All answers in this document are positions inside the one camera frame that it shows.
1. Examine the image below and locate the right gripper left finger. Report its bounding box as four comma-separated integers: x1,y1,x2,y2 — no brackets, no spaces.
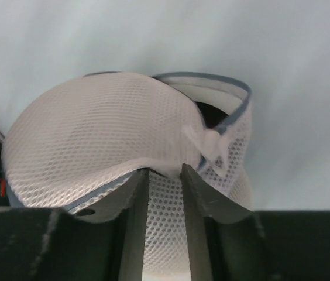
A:
0,169,149,280

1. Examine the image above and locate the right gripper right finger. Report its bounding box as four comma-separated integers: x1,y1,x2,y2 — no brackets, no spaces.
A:
181,165,330,280

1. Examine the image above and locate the white mesh laundry bag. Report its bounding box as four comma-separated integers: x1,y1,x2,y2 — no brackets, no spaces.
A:
2,72,252,280

